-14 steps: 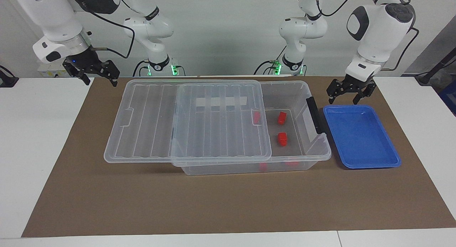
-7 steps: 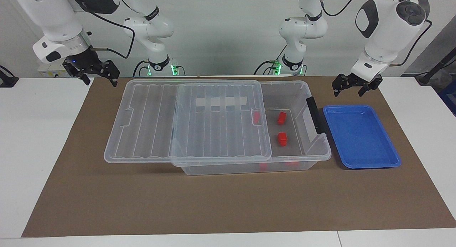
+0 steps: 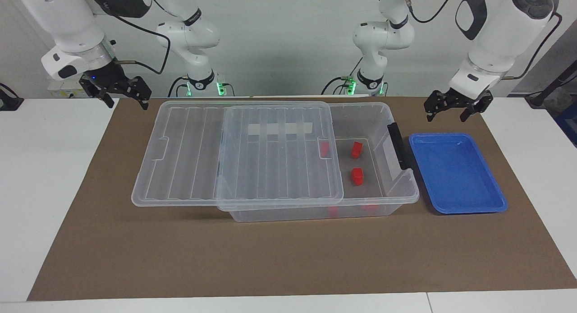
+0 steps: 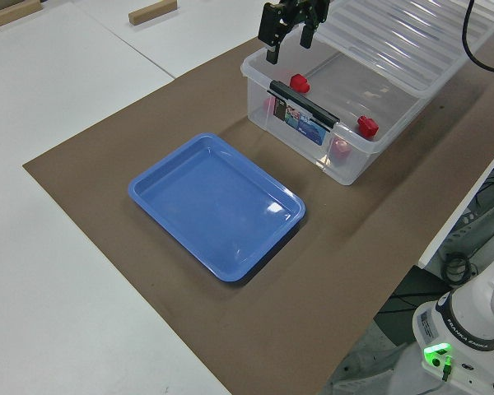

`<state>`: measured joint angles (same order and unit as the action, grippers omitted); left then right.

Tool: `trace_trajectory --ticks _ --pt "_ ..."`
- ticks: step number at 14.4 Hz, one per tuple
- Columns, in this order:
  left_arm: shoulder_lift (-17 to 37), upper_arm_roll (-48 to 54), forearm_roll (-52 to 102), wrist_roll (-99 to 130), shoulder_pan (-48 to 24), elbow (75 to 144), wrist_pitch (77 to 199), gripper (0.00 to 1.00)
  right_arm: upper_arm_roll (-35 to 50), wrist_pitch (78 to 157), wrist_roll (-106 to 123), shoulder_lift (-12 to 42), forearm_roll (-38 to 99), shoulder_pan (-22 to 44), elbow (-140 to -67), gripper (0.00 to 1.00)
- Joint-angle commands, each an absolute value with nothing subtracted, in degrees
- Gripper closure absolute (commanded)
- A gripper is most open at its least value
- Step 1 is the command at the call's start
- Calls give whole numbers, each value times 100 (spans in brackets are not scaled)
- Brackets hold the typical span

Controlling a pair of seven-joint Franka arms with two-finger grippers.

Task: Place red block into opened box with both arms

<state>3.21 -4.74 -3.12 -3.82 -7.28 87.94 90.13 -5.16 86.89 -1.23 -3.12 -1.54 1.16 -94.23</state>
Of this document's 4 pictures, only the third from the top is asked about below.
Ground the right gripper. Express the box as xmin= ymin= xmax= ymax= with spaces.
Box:
xmin=80 ymin=61 xmax=153 ymax=111

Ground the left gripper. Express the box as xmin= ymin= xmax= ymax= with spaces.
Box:
xmin=423 ymin=88 xmax=495 ymax=123

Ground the black box latch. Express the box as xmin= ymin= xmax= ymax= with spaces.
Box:
xmin=388 ymin=122 xmax=413 ymax=172

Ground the clear plastic box lid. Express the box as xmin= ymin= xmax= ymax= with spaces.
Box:
xmin=131 ymin=100 xmax=344 ymax=212

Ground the clear plastic storage box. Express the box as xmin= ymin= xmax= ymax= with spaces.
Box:
xmin=216 ymin=102 xmax=420 ymax=223

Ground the white power strip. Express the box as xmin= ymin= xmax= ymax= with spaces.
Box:
xmin=47 ymin=79 xmax=89 ymax=100

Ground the blue plastic tray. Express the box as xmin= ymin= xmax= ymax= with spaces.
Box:
xmin=408 ymin=133 xmax=509 ymax=215

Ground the black stand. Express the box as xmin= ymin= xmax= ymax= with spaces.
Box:
xmin=0 ymin=83 xmax=24 ymax=112
xmin=525 ymin=60 xmax=577 ymax=109

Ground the black cable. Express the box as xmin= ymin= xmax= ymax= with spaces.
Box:
xmin=108 ymin=13 xmax=172 ymax=75
xmin=500 ymin=12 xmax=563 ymax=81
xmin=167 ymin=76 xmax=188 ymax=98
xmin=321 ymin=56 xmax=365 ymax=96
xmin=403 ymin=0 xmax=458 ymax=24

